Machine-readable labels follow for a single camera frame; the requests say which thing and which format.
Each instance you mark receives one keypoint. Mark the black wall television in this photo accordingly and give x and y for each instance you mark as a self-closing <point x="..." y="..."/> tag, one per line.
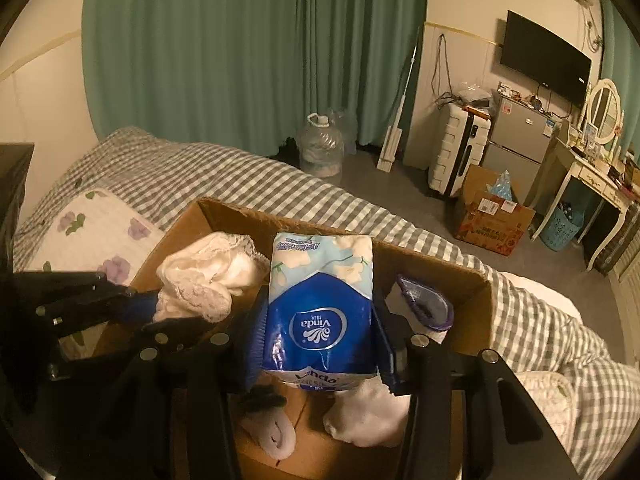
<point x="545" y="57"/>

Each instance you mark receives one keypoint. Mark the white lace cloth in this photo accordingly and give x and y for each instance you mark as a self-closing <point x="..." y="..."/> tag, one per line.
<point x="200" y="280"/>

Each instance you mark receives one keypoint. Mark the oval white mirror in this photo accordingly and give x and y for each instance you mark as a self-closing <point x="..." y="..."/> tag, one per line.
<point x="604" y="110"/>

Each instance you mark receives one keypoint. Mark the grey checked bed cover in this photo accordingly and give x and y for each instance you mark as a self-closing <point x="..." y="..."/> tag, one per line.
<point x="280" y="180"/>

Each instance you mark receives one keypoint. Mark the blue and white tissue pack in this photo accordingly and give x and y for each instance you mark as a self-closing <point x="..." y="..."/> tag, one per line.
<point x="320" y="310"/>

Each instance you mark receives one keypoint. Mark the narrow green curtain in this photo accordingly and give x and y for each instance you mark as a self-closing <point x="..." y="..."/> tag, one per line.
<point x="617" y="50"/>

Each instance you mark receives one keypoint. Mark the white quilted blanket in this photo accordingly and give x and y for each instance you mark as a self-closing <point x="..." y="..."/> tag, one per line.
<point x="547" y="410"/>

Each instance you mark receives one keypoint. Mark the clear water jug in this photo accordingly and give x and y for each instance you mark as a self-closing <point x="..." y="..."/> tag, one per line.
<point x="320" y="152"/>

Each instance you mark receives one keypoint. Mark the white suitcase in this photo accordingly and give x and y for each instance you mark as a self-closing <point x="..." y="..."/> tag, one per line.
<point x="457" y="150"/>

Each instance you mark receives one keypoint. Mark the rolled white sock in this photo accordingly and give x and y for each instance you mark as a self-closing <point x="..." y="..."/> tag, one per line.
<point x="272" y="437"/>

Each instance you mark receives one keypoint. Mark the blue plastic bag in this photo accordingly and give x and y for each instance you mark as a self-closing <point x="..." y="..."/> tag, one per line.
<point x="501" y="187"/>

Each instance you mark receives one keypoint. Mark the white dressing table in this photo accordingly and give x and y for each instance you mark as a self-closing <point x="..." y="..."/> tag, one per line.
<point x="590" y="172"/>

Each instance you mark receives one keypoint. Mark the floral white pillow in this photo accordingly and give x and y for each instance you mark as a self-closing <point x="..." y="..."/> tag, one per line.
<point x="100" y="230"/>

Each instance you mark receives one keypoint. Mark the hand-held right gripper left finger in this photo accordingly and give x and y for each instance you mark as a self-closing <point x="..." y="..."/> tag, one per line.
<point x="248" y="352"/>

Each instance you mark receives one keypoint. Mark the black sock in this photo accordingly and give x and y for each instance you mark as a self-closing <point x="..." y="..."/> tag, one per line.
<point x="262" y="397"/>

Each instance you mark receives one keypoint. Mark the printed cardboard box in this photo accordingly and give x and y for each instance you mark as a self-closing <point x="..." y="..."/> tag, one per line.
<point x="492" y="225"/>

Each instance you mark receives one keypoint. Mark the purple trimmed white cloth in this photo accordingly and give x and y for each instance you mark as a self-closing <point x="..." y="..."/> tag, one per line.
<point x="425" y="305"/>

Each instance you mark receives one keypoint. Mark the blue plastic basket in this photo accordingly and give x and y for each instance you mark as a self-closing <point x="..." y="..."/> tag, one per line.
<point x="561" y="230"/>

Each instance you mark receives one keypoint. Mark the clear plastic bag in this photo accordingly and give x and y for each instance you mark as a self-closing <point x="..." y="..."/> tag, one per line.
<point x="346" y="127"/>

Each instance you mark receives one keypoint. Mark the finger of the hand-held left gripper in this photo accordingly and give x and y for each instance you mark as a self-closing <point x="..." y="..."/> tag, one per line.
<point x="135" y="306"/>
<point x="175" y="329"/>

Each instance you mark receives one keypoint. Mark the wide green curtain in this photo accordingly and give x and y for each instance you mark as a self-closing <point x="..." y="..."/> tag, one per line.
<point x="240" y="50"/>

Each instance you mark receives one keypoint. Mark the silver mini fridge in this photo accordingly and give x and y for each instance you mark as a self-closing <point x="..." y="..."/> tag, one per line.
<point x="520" y="132"/>

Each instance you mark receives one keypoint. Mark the white flat mop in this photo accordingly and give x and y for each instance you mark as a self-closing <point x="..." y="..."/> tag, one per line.
<point x="395" y="130"/>

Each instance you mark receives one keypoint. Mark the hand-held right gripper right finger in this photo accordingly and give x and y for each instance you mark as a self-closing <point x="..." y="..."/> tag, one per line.
<point x="388" y="357"/>

